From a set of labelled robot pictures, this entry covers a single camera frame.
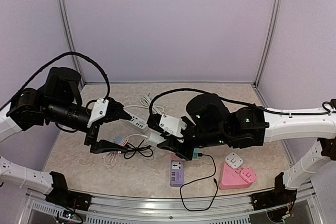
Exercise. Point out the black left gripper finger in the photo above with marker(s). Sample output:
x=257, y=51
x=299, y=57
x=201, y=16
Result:
x=115, y=111
x=104, y=146

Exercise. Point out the light blue adapter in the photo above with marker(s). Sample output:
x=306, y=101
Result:
x=120, y=141

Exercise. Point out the teal adapter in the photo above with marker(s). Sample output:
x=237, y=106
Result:
x=196, y=154

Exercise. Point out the aluminium frame post left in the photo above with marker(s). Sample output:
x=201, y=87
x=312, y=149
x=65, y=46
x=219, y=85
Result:
x=69, y=38

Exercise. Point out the purple power strip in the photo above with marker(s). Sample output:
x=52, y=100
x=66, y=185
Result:
x=176, y=174

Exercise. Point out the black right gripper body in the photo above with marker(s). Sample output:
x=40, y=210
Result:
x=201, y=139

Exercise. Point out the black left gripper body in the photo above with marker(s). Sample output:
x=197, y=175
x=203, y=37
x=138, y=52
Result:
x=91, y=136

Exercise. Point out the pink cube socket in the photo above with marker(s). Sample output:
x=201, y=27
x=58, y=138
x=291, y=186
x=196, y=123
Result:
x=175, y=158

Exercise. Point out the white power strip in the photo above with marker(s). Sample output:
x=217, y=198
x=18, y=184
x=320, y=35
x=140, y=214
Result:
x=136, y=123

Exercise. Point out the pink triangular power strip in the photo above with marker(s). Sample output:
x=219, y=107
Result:
x=231, y=179

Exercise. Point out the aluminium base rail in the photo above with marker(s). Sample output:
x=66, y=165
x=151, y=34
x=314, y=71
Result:
x=237, y=208

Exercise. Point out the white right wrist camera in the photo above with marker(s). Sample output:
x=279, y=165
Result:
x=166, y=124

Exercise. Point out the pink plug adapter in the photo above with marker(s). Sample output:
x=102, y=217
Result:
x=248, y=175

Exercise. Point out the aluminium frame post right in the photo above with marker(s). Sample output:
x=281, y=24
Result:
x=268, y=42

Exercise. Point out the aluminium frame post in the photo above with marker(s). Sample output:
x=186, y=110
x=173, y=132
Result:
x=69, y=38
x=268, y=42

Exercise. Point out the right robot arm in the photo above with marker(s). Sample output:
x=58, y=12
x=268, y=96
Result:
x=210, y=123

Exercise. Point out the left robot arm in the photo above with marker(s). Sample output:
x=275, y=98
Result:
x=57, y=101

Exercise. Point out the white plug adapter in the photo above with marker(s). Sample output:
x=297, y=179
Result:
x=233, y=160

